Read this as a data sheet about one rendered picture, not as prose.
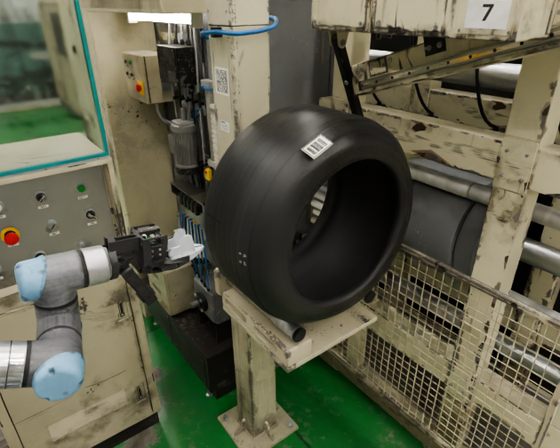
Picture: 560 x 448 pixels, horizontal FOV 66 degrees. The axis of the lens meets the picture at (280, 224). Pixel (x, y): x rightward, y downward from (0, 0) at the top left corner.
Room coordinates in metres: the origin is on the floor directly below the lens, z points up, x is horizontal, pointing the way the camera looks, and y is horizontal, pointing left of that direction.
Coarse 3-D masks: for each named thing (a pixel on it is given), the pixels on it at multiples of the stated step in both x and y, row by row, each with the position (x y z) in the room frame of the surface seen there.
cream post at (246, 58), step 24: (216, 0) 1.28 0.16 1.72; (240, 0) 1.25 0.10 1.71; (264, 0) 1.30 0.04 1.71; (216, 24) 1.29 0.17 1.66; (240, 24) 1.25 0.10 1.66; (264, 24) 1.30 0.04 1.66; (216, 48) 1.30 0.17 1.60; (240, 48) 1.25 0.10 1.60; (264, 48) 1.29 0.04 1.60; (240, 72) 1.24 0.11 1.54; (264, 72) 1.29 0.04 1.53; (216, 96) 1.31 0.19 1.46; (240, 96) 1.24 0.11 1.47; (264, 96) 1.29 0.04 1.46; (216, 120) 1.32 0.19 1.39; (240, 120) 1.24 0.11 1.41; (240, 336) 1.27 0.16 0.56; (240, 360) 1.28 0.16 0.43; (264, 360) 1.27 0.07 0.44; (240, 384) 1.30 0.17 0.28; (264, 384) 1.27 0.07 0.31; (240, 408) 1.31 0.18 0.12; (264, 408) 1.27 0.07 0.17
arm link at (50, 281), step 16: (48, 256) 0.67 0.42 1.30; (64, 256) 0.67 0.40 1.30; (80, 256) 0.68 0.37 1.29; (16, 272) 0.62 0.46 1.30; (32, 272) 0.62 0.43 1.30; (48, 272) 0.64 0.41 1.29; (64, 272) 0.65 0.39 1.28; (80, 272) 0.66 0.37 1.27; (32, 288) 0.61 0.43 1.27; (48, 288) 0.62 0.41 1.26; (64, 288) 0.64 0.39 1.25; (80, 288) 0.66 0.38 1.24; (48, 304) 0.62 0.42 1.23; (64, 304) 0.64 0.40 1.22
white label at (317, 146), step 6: (318, 138) 0.93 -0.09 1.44; (324, 138) 0.93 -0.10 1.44; (312, 144) 0.92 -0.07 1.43; (318, 144) 0.91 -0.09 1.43; (324, 144) 0.91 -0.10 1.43; (330, 144) 0.91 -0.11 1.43; (306, 150) 0.90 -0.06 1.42; (312, 150) 0.90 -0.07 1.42; (318, 150) 0.90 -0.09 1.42; (324, 150) 0.90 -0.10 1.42; (312, 156) 0.89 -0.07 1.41
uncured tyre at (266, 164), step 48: (240, 144) 1.02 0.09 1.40; (288, 144) 0.93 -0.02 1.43; (336, 144) 0.93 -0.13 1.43; (384, 144) 1.02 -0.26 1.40; (240, 192) 0.91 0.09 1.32; (288, 192) 0.85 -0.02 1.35; (336, 192) 1.31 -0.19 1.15; (384, 192) 1.22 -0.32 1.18; (240, 240) 0.85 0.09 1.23; (288, 240) 0.84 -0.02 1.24; (336, 240) 1.26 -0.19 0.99; (384, 240) 1.16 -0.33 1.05; (240, 288) 0.90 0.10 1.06; (288, 288) 0.84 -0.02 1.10; (336, 288) 1.09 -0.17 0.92
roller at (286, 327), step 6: (264, 312) 1.00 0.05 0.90; (270, 318) 0.97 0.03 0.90; (276, 318) 0.96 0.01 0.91; (276, 324) 0.95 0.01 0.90; (282, 324) 0.93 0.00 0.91; (288, 324) 0.92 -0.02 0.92; (294, 324) 0.92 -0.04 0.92; (282, 330) 0.93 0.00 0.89; (288, 330) 0.91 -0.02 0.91; (294, 330) 0.90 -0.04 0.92; (300, 330) 0.90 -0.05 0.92; (294, 336) 0.89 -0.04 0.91; (300, 336) 0.90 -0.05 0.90
